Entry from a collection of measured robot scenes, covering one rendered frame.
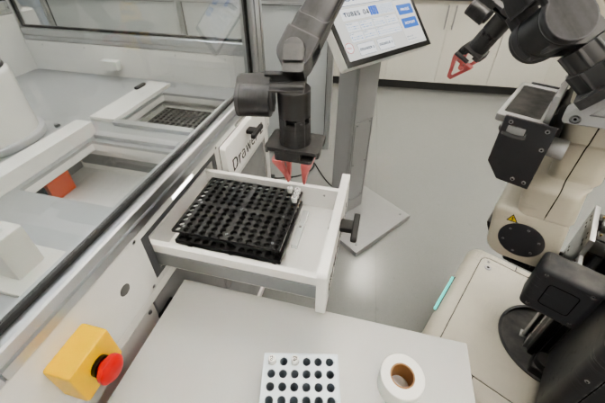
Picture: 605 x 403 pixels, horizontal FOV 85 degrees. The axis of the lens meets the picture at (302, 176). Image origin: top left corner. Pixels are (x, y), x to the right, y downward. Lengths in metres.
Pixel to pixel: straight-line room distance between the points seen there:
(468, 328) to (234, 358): 0.90
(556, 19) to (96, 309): 0.82
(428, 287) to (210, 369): 1.28
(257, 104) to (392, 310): 1.28
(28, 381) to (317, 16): 0.65
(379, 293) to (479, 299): 0.45
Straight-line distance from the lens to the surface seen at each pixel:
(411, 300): 1.70
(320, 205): 0.79
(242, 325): 0.71
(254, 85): 0.58
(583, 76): 0.69
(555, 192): 0.95
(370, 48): 1.40
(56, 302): 0.57
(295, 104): 0.55
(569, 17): 0.66
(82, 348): 0.59
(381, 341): 0.70
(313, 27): 0.58
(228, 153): 0.88
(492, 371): 1.32
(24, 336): 0.56
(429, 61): 3.70
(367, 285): 1.70
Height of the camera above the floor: 1.37
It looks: 37 degrees down
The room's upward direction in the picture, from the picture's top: straight up
